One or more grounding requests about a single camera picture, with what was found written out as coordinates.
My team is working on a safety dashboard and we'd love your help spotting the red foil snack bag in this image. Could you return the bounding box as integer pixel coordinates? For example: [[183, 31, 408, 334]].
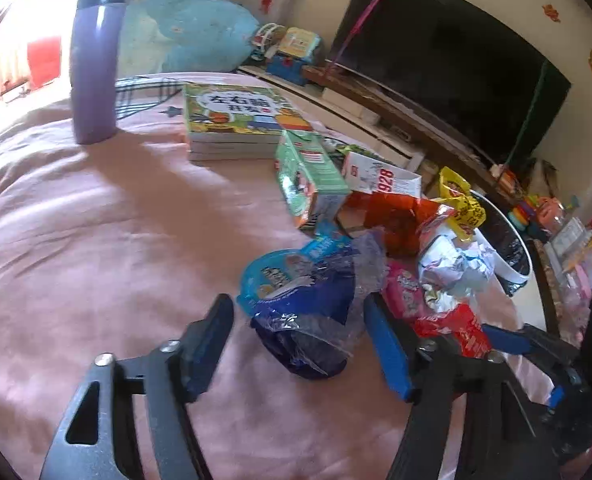
[[412, 301, 492, 359]]

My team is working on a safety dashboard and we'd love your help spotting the white blue paper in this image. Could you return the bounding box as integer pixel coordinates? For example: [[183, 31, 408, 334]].
[[417, 234, 494, 297]]

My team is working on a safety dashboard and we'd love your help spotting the yellow snack wrapper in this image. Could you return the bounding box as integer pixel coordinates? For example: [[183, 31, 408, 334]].
[[438, 167, 486, 243]]

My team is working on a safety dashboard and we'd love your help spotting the blue plastic snack bag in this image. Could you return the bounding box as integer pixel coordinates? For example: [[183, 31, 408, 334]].
[[237, 229, 387, 380]]

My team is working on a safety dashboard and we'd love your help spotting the orange snack wrapper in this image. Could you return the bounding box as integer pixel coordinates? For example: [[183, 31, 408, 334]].
[[337, 192, 454, 258]]

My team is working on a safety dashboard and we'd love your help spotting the white 1928 milk carton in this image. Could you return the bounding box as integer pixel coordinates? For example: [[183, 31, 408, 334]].
[[341, 152, 422, 198]]

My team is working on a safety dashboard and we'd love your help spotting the green drink carton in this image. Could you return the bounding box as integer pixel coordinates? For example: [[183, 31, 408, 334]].
[[274, 130, 350, 232]]

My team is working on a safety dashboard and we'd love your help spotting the pink candy package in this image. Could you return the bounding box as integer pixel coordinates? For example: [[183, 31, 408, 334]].
[[383, 259, 431, 322]]

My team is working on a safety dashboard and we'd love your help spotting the white trash bin black liner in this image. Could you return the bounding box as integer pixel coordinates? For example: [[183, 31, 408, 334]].
[[471, 191, 532, 297]]

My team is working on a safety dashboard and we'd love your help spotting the pink tablecloth with plaid patches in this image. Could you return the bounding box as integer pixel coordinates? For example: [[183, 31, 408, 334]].
[[0, 86, 409, 479]]

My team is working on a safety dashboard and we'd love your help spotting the green foil snack wrapper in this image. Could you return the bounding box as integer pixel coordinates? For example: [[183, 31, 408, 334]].
[[322, 136, 374, 156]]

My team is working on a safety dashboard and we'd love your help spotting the stack of children's books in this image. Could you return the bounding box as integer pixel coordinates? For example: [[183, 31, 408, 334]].
[[183, 82, 313, 162]]

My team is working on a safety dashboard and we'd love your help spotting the black flat television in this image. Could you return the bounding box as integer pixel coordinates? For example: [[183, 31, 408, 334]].
[[327, 0, 571, 166]]

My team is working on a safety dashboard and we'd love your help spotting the blue floral bundle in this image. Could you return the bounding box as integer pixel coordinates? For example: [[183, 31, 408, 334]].
[[117, 0, 260, 78]]

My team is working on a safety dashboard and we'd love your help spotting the purple thermos bottle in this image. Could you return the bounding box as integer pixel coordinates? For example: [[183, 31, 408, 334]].
[[70, 0, 127, 144]]

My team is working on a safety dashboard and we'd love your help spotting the red chair on balcony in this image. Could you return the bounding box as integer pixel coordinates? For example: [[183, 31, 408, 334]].
[[27, 37, 62, 90]]

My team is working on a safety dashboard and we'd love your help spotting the toy cash register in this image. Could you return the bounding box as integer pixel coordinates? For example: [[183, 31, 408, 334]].
[[265, 27, 322, 86]]

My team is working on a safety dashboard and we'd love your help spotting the rainbow stacking ring toy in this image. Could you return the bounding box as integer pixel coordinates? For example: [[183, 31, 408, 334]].
[[507, 200, 536, 232]]

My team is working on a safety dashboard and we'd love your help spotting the small red wall sticker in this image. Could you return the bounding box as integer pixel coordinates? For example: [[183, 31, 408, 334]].
[[542, 4, 560, 23]]

